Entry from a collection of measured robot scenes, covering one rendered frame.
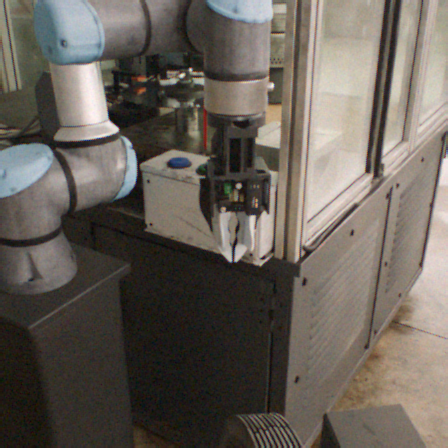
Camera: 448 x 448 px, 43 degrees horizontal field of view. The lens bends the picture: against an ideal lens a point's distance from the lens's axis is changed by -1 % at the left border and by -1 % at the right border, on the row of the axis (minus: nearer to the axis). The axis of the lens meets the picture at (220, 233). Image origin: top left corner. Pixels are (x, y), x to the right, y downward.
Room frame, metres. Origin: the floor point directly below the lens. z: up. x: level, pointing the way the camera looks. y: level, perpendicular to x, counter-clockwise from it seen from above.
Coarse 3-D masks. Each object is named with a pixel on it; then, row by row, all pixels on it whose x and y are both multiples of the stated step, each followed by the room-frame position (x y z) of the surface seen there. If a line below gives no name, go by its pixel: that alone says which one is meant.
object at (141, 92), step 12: (144, 84) 1.56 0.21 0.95; (156, 84) 1.56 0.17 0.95; (168, 84) 1.56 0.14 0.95; (132, 96) 1.42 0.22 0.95; (144, 96) 1.42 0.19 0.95; (156, 96) 1.42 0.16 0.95; (168, 96) 1.42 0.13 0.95; (180, 96) 1.42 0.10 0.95; (192, 96) 1.42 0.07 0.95; (180, 108) 1.31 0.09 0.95
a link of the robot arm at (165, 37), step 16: (160, 0) 0.69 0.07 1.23; (176, 0) 0.71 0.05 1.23; (192, 0) 0.69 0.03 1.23; (160, 16) 0.68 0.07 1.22; (176, 16) 0.70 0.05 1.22; (160, 32) 0.68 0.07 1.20; (176, 32) 0.70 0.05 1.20; (160, 48) 0.69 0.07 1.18; (176, 48) 0.71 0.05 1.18; (192, 48) 0.69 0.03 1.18
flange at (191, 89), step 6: (174, 84) 1.51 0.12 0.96; (180, 84) 1.46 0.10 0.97; (186, 84) 1.46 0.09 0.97; (192, 84) 1.47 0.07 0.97; (198, 84) 1.51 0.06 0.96; (168, 90) 1.45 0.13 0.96; (174, 90) 1.44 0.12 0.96; (180, 90) 1.44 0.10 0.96; (186, 90) 1.44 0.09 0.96; (192, 90) 1.44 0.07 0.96; (198, 90) 1.44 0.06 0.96
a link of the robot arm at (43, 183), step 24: (24, 144) 0.95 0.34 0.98; (0, 168) 0.86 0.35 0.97; (24, 168) 0.86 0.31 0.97; (48, 168) 0.89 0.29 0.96; (0, 192) 0.85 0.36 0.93; (24, 192) 0.85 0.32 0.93; (48, 192) 0.87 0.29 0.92; (72, 192) 0.90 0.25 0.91; (0, 216) 0.85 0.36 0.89; (24, 216) 0.85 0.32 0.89; (48, 216) 0.87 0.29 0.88
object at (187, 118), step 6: (192, 108) 1.46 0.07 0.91; (180, 114) 1.45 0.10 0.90; (186, 114) 1.45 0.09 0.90; (192, 114) 1.45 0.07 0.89; (180, 120) 1.45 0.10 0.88; (186, 120) 1.45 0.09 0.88; (192, 120) 1.45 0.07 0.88; (180, 126) 1.45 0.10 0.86; (186, 126) 1.45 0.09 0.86; (192, 126) 1.45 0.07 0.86
